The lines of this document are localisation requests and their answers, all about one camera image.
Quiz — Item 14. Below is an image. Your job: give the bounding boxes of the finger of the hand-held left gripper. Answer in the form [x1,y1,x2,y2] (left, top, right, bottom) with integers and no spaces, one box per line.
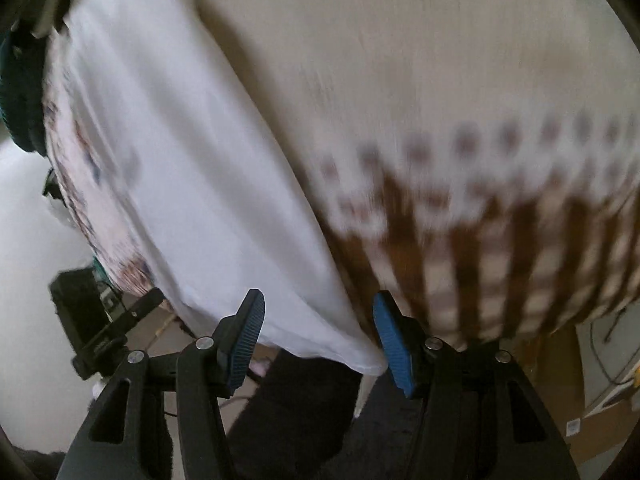
[71,287,166,380]

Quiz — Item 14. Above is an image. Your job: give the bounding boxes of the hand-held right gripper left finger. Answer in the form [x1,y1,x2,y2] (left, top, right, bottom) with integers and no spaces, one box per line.
[56,288,266,480]

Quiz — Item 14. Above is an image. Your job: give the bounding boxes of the white shirt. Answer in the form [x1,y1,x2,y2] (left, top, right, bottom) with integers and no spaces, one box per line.
[42,0,389,377]

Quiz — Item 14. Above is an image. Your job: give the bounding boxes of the dark teal cloth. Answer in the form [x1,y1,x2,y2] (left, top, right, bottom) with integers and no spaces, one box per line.
[0,24,49,155]

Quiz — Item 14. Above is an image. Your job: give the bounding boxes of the brown checked printed blanket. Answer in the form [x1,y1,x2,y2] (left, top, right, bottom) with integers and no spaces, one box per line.
[187,0,640,352]

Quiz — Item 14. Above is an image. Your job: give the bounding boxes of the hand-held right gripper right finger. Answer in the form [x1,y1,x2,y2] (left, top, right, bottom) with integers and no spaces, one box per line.
[372,290,582,480]

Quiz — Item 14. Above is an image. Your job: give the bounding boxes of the black cable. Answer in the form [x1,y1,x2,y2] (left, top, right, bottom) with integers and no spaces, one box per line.
[589,304,640,392]

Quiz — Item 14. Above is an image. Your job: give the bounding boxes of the cardboard box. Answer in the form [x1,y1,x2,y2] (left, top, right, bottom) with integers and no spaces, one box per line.
[564,394,637,467]

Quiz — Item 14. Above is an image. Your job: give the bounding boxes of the person's dark pants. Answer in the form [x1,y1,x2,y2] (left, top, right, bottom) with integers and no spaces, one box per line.
[222,346,428,480]

